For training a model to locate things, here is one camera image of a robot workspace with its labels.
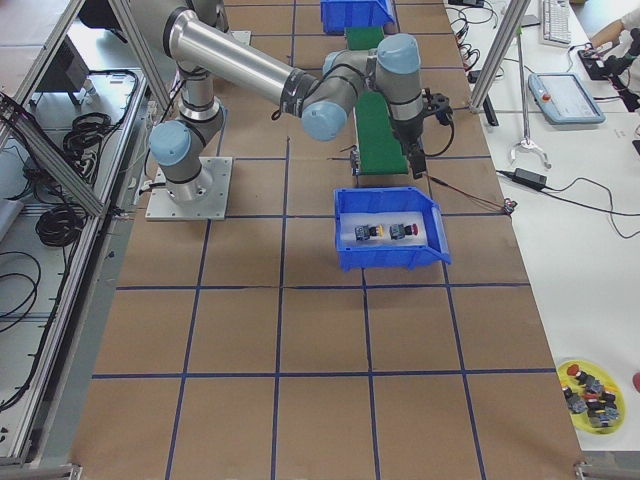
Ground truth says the teach pendant tablet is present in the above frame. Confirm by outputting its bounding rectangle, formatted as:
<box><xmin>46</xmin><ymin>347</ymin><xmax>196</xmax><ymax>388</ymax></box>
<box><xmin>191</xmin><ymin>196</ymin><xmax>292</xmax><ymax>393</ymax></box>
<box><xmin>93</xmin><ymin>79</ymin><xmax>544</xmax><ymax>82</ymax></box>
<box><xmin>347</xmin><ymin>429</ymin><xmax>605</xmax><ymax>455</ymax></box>
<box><xmin>527</xmin><ymin>73</ymin><xmax>606</xmax><ymax>125</ymax></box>

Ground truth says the right blue plastic bin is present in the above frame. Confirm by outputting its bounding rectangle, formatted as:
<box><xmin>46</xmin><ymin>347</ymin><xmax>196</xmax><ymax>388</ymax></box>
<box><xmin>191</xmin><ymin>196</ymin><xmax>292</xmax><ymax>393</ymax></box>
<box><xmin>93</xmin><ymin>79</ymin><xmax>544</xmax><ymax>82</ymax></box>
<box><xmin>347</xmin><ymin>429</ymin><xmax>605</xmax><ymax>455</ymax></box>
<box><xmin>334</xmin><ymin>187</ymin><xmax>451</xmax><ymax>271</ymax></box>

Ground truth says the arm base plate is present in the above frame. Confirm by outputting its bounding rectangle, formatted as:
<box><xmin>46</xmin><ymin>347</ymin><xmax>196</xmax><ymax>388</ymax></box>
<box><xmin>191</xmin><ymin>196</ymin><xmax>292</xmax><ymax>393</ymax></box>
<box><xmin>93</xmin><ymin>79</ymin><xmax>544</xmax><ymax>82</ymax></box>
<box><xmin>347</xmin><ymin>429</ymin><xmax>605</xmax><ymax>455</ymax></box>
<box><xmin>146</xmin><ymin>156</ymin><xmax>233</xmax><ymax>221</ymax></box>
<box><xmin>229</xmin><ymin>30</ymin><xmax>252</xmax><ymax>45</ymax></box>

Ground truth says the left blue plastic bin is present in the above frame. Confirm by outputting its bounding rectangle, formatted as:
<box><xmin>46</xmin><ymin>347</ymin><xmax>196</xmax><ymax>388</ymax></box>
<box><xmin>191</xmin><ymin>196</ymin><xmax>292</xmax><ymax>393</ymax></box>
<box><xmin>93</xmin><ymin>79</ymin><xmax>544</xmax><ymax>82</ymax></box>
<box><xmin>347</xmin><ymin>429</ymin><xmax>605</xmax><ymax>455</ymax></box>
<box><xmin>320</xmin><ymin>0</ymin><xmax>395</xmax><ymax>34</ymax></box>

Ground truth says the green conveyor belt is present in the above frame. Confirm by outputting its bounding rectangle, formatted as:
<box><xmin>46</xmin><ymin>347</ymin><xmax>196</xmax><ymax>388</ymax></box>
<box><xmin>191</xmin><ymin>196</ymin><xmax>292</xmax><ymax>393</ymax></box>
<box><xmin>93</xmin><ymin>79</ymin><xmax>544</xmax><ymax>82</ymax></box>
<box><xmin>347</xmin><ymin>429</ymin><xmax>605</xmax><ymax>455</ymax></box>
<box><xmin>344</xmin><ymin>25</ymin><xmax>410</xmax><ymax>177</ymax></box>

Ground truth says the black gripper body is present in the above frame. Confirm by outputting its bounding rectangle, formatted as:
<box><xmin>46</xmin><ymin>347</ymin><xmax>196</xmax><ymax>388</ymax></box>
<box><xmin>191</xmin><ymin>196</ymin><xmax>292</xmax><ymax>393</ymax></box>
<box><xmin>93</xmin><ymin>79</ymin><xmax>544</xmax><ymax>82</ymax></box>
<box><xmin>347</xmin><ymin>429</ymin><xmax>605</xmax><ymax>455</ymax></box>
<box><xmin>389</xmin><ymin>89</ymin><xmax>454</xmax><ymax>156</ymax></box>

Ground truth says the yellow plate of buttons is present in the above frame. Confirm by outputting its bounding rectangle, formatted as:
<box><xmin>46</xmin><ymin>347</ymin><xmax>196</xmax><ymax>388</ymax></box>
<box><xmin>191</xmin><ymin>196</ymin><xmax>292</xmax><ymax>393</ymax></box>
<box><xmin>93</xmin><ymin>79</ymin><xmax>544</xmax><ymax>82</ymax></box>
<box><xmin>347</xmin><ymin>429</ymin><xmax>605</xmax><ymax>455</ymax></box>
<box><xmin>556</xmin><ymin>359</ymin><xmax>626</xmax><ymax>435</ymax></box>

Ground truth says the white keyboard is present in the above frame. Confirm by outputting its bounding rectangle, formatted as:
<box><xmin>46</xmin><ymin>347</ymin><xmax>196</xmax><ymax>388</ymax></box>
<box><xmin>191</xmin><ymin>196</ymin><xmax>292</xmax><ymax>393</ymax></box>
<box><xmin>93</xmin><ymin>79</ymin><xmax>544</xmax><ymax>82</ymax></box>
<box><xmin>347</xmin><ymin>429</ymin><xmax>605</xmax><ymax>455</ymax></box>
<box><xmin>539</xmin><ymin>0</ymin><xmax>572</xmax><ymax>47</ymax></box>

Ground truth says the reacher grabber tool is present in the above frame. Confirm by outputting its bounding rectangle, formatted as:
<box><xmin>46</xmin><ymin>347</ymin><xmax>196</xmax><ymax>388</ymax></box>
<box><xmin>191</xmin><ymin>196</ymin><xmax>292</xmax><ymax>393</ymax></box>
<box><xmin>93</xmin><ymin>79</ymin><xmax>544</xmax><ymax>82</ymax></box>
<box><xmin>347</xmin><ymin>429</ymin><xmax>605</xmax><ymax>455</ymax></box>
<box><xmin>509</xmin><ymin>27</ymin><xmax>552</xmax><ymax>169</ymax></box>

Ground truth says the blue plastic bin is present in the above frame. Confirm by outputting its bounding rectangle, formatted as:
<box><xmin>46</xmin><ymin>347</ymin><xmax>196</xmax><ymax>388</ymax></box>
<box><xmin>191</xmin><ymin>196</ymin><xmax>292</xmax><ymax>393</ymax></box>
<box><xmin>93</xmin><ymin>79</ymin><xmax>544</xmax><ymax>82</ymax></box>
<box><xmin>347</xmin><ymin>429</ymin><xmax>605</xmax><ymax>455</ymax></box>
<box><xmin>320</xmin><ymin>0</ymin><xmax>395</xmax><ymax>34</ymax></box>
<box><xmin>334</xmin><ymin>187</ymin><xmax>451</xmax><ymax>271</ymax></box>

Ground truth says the black power adapter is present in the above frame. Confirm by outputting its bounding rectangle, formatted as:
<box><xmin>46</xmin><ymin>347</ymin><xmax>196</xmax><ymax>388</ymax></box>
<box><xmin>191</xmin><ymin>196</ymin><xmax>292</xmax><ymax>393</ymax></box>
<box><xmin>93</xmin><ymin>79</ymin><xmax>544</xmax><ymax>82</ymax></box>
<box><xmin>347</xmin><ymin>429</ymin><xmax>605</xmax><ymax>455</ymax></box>
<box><xmin>513</xmin><ymin>168</ymin><xmax>547</xmax><ymax>191</ymax></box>

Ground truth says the yellow push button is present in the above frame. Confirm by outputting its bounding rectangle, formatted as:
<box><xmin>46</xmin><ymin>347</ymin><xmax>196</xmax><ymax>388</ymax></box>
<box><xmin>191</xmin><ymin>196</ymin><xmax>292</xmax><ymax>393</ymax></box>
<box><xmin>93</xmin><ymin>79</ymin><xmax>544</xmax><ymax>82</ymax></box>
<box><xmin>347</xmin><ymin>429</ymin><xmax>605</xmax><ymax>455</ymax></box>
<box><xmin>354</xmin><ymin>224</ymin><xmax>384</xmax><ymax>242</ymax></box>

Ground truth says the red black conveyor wire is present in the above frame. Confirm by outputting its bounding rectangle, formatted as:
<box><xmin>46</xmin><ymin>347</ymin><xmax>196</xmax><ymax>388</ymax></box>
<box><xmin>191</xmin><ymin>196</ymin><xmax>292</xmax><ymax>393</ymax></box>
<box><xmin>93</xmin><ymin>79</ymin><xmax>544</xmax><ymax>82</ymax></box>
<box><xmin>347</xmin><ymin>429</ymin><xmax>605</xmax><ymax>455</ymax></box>
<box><xmin>419</xmin><ymin>172</ymin><xmax>517</xmax><ymax>217</ymax></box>

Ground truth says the aluminium frame post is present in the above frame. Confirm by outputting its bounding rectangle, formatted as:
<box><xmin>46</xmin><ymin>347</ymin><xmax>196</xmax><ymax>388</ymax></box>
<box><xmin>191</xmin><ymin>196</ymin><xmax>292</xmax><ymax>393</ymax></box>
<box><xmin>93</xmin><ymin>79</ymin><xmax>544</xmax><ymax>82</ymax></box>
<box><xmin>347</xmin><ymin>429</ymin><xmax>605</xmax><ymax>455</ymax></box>
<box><xmin>469</xmin><ymin>0</ymin><xmax>530</xmax><ymax>113</ymax></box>

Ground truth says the red push button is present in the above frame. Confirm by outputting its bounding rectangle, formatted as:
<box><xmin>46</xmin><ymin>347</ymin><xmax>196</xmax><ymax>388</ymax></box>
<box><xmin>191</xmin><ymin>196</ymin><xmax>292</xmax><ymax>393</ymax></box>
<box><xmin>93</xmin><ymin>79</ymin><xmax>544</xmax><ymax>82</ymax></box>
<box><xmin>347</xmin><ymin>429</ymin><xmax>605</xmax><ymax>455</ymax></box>
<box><xmin>389</xmin><ymin>223</ymin><xmax>419</xmax><ymax>240</ymax></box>

